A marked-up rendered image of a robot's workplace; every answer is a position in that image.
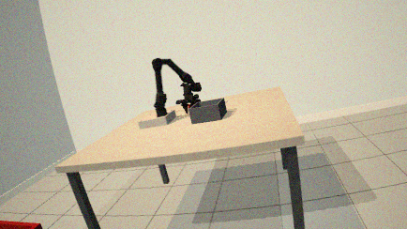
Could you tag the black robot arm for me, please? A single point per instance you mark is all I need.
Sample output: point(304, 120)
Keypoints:
point(185, 77)

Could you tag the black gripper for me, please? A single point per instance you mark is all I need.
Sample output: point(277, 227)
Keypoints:
point(185, 101)

